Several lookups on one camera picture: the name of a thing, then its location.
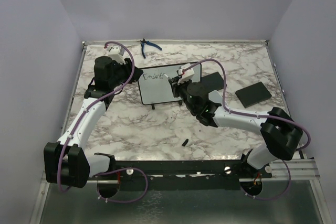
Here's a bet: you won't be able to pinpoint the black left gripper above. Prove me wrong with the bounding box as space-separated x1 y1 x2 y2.
110 58 144 88

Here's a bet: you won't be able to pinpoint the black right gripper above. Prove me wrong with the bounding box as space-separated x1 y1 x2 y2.
170 76 197 114

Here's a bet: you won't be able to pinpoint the black framed whiteboard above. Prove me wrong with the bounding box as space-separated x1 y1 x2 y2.
136 62 203 110

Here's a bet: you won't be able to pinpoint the black rectangular eraser block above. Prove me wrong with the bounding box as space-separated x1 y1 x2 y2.
201 72 224 92

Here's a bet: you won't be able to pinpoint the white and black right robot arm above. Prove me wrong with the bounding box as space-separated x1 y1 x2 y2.
169 77 303 177

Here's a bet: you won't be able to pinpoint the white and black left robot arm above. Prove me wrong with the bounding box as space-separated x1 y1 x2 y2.
44 55 143 188

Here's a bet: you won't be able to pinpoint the black marker cap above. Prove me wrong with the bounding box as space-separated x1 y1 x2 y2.
182 139 189 147

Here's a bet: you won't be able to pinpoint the black flat pad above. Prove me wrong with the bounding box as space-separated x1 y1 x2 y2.
235 82 272 108

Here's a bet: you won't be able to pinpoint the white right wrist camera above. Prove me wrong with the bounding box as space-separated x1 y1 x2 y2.
177 63 195 85

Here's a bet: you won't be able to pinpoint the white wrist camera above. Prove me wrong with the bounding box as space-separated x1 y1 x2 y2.
105 45 125 65
177 63 195 85

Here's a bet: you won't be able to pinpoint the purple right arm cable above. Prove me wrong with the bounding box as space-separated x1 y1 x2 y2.
183 59 312 201

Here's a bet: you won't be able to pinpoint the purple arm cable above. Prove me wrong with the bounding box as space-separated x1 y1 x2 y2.
183 59 312 201
57 40 149 205

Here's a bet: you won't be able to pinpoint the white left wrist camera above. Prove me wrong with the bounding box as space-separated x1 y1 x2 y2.
105 45 125 65

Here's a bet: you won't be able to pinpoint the blue handled pliers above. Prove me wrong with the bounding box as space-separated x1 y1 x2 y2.
139 38 163 59

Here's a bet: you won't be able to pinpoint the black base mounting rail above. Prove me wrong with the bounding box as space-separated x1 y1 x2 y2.
89 153 272 191

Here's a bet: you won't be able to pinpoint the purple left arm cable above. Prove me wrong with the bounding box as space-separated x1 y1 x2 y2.
57 40 149 205

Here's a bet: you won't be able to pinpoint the aluminium frame profile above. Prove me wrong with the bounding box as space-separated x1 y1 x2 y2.
269 159 320 180

